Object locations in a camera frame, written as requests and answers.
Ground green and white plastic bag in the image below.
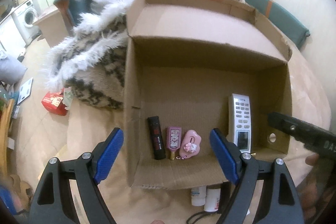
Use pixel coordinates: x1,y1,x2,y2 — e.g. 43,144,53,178
61,87,74,109

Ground person's right hand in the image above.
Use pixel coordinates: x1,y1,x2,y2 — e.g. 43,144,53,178
301,152,333,214

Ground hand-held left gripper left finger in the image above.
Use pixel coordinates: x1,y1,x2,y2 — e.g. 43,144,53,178
29,127,125,224

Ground teal footboard cushion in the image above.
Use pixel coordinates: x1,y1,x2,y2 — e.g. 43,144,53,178
54,0,92,30

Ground pink perfume bottle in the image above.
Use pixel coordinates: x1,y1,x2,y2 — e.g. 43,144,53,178
166,126,183,161

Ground black rectangular bottle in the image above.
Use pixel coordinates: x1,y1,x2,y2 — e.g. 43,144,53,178
147,115,167,160

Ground white washing machine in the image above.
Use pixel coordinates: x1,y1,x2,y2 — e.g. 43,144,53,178
12,0,40,42

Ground wooden side cabinet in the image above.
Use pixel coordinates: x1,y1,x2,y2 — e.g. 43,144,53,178
33,7,70,49

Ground fuzzy patterned blanket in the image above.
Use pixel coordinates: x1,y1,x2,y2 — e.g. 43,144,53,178
43,0,242,110

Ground white counter cabinet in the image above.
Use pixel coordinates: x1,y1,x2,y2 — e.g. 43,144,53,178
0,15,27,51

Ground pink foot-shaped case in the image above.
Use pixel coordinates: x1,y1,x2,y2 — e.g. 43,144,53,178
179,129,202,162

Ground cardboard box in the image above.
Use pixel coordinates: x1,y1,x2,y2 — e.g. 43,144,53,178
123,0,293,190

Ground white remote control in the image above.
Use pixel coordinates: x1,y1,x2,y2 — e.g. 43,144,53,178
227,93,253,154

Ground white pill bottle blue label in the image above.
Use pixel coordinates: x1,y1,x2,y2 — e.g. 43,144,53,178
191,186,207,207

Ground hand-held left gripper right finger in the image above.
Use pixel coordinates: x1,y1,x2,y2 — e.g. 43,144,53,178
209,128,305,224

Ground yellow wooden chair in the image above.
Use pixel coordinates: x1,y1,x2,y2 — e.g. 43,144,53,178
0,98,15,175

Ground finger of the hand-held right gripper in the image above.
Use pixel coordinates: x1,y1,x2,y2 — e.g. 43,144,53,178
267,111,308,146

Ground bathroom scale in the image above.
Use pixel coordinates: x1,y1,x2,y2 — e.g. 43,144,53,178
16,77,34,105

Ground teal headboard cushion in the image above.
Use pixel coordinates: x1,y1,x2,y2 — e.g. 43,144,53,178
241,0,311,50

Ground grey bag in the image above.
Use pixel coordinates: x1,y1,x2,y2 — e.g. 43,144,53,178
0,54,27,83

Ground red gift box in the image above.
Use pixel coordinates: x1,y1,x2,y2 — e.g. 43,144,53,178
41,89,68,117

